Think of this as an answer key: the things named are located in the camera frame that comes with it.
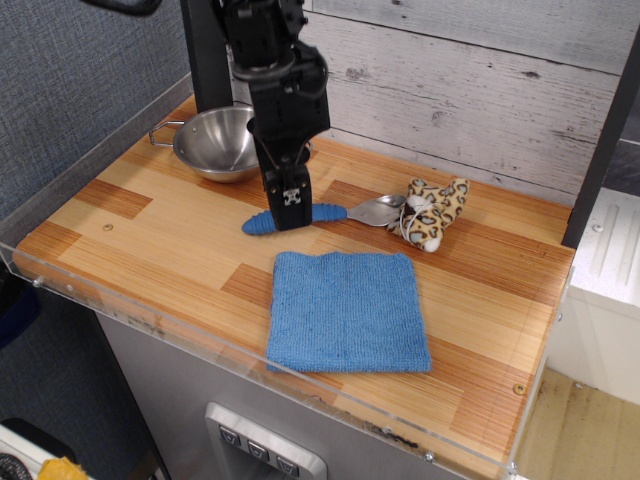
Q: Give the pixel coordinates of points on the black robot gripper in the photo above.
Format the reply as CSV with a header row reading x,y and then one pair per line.
x,y
290,108

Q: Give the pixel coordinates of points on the blue handled metal spoon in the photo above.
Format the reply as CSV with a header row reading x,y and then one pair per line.
x,y
376,212

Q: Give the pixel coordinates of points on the leopard print plush toy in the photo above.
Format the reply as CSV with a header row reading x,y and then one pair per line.
x,y
428,211

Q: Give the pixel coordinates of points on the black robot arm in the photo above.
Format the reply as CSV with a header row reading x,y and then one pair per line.
x,y
260,34

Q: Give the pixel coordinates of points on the blue folded cloth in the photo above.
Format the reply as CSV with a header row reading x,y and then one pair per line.
x,y
346,313

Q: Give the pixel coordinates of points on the stainless steel bowl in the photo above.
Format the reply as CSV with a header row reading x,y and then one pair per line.
x,y
215,144

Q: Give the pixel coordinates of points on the silver cabinet control panel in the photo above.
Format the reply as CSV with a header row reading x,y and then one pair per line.
x,y
247,450

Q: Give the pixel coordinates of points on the clear acrylic table guard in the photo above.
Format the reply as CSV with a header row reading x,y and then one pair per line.
x,y
160,253

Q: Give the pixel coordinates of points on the dark blue object left edge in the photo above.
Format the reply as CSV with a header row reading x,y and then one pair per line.
x,y
20,306

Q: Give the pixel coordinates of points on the white side cabinet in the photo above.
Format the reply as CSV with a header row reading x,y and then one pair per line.
x,y
596,340

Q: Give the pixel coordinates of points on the yellow object bottom left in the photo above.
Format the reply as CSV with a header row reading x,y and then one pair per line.
x,y
61,469

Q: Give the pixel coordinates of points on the black vertical post right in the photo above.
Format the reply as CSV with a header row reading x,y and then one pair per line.
x,y
612,130

